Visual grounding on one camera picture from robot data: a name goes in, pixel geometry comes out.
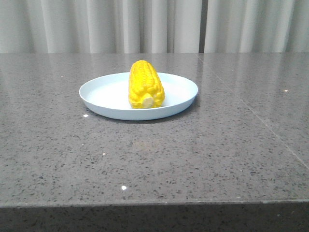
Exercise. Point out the yellow corn cob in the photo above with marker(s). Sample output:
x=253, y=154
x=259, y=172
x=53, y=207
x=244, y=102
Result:
x=145, y=88

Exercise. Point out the light blue round plate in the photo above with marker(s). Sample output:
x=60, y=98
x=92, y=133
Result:
x=108, y=96

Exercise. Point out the grey pleated curtain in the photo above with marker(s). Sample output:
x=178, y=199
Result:
x=153, y=26

